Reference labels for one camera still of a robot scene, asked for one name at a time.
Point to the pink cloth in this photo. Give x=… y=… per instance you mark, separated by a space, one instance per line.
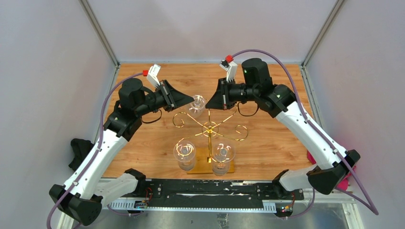
x=343 y=185

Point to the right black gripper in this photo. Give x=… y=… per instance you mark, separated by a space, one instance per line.
x=221 y=99

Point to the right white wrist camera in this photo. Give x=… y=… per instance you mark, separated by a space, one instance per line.
x=230 y=66

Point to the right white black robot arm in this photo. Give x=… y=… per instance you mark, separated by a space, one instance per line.
x=333 y=162

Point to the wine glass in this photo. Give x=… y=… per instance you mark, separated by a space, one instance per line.
x=197 y=107
x=223 y=153
x=185 y=154

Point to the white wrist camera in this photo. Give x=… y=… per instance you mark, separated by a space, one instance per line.
x=230 y=66
x=152 y=75

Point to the gold wire glass rack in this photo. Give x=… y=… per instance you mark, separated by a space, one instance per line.
x=209 y=130

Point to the wooden rack base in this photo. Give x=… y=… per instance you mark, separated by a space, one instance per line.
x=202 y=164

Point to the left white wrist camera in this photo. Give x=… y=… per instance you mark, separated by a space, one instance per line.
x=152 y=75

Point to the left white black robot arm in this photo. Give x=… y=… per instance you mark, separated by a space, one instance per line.
x=98 y=158

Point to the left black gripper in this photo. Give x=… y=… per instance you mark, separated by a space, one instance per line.
x=172 y=98

